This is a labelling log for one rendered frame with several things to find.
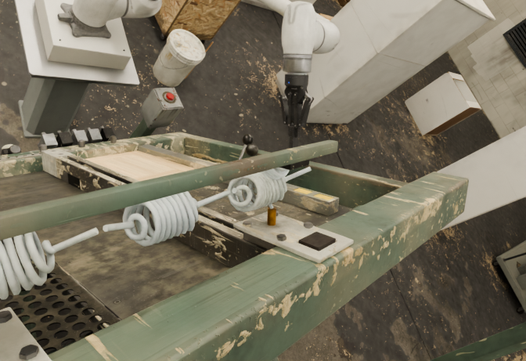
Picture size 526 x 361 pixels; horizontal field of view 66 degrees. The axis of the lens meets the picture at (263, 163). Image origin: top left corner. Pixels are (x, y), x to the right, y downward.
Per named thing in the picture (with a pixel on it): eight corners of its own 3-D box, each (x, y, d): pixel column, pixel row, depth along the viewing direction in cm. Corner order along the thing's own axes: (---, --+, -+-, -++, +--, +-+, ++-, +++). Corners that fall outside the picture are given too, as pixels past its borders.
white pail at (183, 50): (179, 62, 343) (207, 23, 311) (189, 91, 333) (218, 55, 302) (145, 57, 321) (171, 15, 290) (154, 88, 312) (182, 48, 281)
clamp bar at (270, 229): (66, 166, 148) (59, 100, 142) (349, 295, 70) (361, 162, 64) (37, 171, 140) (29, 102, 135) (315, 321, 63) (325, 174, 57)
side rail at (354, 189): (195, 157, 192) (195, 135, 189) (426, 222, 120) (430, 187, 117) (185, 160, 187) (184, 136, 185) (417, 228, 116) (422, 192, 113)
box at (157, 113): (159, 107, 205) (174, 86, 193) (168, 127, 203) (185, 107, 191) (138, 109, 197) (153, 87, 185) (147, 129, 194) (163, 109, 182)
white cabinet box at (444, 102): (418, 103, 623) (461, 74, 575) (436, 135, 604) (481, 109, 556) (404, 101, 592) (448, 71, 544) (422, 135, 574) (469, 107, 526)
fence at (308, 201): (148, 153, 172) (148, 143, 171) (338, 211, 110) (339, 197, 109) (138, 154, 169) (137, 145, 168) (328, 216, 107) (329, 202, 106)
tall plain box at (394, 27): (325, 84, 475) (460, -33, 359) (345, 128, 456) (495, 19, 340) (270, 76, 414) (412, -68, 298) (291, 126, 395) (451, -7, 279)
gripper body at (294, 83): (315, 74, 127) (313, 103, 129) (293, 73, 133) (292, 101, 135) (300, 74, 122) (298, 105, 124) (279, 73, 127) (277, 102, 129)
